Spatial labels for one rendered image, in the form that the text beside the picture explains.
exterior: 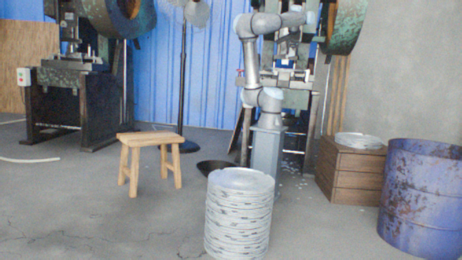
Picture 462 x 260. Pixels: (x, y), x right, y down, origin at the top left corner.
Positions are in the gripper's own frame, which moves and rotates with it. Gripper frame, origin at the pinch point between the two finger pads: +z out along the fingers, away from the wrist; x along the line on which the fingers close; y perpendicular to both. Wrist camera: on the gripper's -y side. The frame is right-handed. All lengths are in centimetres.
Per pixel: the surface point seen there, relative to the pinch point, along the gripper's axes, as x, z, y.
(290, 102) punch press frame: -7.5, 31.6, 7.3
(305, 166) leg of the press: -33, 71, 23
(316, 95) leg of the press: -9.7, 22.9, 24.7
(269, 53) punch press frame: 45.6, 17.1, -10.4
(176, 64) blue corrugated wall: 129, 75, -113
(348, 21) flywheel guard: 4.8, -26.0, 37.7
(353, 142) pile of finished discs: -54, 29, 44
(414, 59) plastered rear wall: 130, 49, 148
